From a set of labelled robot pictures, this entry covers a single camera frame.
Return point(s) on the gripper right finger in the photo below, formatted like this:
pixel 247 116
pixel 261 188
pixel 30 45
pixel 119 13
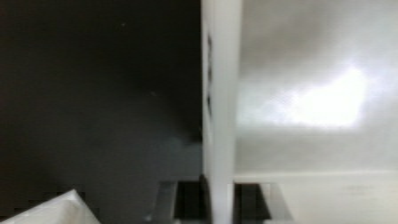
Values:
pixel 260 204

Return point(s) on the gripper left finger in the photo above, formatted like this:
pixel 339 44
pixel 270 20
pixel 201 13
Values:
pixel 181 203

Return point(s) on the white drawer box front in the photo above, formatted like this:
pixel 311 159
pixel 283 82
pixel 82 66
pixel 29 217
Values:
pixel 300 108

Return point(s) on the white front fence rail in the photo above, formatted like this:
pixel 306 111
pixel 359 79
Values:
pixel 64 210

